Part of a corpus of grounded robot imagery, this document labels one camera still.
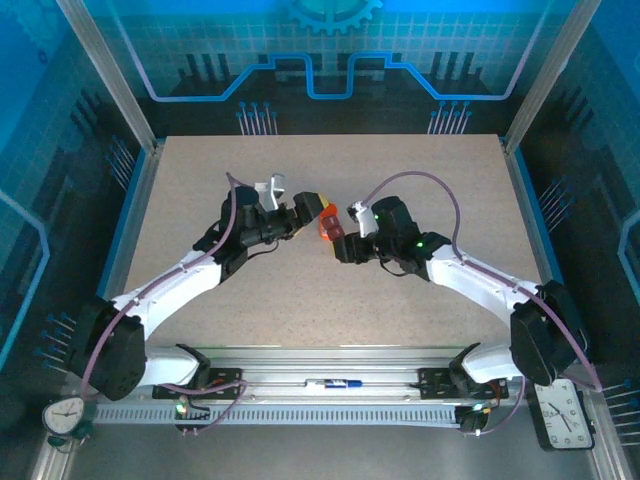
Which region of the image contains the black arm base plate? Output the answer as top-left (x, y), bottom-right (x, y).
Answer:
top-left (417, 367), bottom-right (510, 401)
top-left (151, 367), bottom-right (245, 401)

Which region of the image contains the aluminium frame post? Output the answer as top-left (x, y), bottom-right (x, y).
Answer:
top-left (53, 0), bottom-right (165, 154)
top-left (501, 0), bottom-right (605, 155)

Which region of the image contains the round white green alarm clock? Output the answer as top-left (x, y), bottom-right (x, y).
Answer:
top-left (41, 394), bottom-right (97, 454)

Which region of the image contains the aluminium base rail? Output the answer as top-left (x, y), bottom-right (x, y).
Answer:
top-left (63, 344), bottom-right (599, 405)

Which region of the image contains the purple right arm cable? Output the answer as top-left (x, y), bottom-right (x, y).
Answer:
top-left (364, 170), bottom-right (604, 437)

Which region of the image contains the blue and white marker pen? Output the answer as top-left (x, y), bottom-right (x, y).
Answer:
top-left (304, 378), bottom-right (365, 391)

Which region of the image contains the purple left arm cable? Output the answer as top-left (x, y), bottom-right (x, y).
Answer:
top-left (79, 171), bottom-right (250, 437)

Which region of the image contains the small LED connector board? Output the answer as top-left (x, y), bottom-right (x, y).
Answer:
top-left (172, 394), bottom-right (212, 437)
top-left (455, 402), bottom-right (495, 436)

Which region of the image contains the grey slotted cable duct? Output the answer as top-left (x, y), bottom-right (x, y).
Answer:
top-left (92, 403), bottom-right (464, 427)

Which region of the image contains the black rectangular clock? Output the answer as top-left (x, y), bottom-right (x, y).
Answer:
top-left (528, 378), bottom-right (597, 454)

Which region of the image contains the blue-edged aluminium side rail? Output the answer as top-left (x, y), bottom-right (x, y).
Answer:
top-left (74, 142), bottom-right (166, 364)
top-left (502, 142), bottom-right (591, 364)

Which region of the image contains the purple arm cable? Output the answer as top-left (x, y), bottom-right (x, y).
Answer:
top-left (364, 170), bottom-right (604, 437)
top-left (79, 171), bottom-right (250, 437)

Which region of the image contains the translucent orange pill bottle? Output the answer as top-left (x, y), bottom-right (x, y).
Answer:
top-left (318, 206), bottom-right (341, 242)

